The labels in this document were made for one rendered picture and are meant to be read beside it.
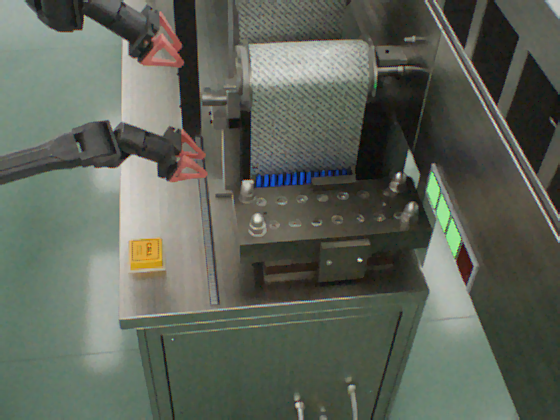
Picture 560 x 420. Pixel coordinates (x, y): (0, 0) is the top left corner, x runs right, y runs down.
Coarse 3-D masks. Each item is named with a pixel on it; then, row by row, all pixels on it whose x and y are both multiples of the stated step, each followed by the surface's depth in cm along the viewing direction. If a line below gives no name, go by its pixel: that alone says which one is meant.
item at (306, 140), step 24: (264, 120) 145; (288, 120) 145; (312, 120) 146; (336, 120) 147; (360, 120) 148; (264, 144) 149; (288, 144) 150; (312, 144) 151; (336, 144) 152; (264, 168) 154; (288, 168) 155; (312, 168) 156; (336, 168) 157
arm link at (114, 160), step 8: (104, 120) 140; (112, 128) 140; (112, 136) 140; (112, 144) 140; (120, 152) 140; (96, 160) 137; (104, 160) 137; (112, 160) 138; (120, 160) 147; (112, 168) 151
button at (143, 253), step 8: (136, 240) 155; (144, 240) 155; (152, 240) 155; (160, 240) 155; (136, 248) 154; (144, 248) 154; (152, 248) 154; (160, 248) 154; (136, 256) 152; (144, 256) 152; (152, 256) 152; (160, 256) 152; (136, 264) 151; (144, 264) 151; (152, 264) 152; (160, 264) 152
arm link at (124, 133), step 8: (120, 128) 141; (128, 128) 141; (136, 128) 143; (120, 136) 140; (128, 136) 141; (136, 136) 142; (144, 136) 143; (120, 144) 141; (128, 144) 141; (136, 144) 142; (128, 152) 143; (136, 152) 143
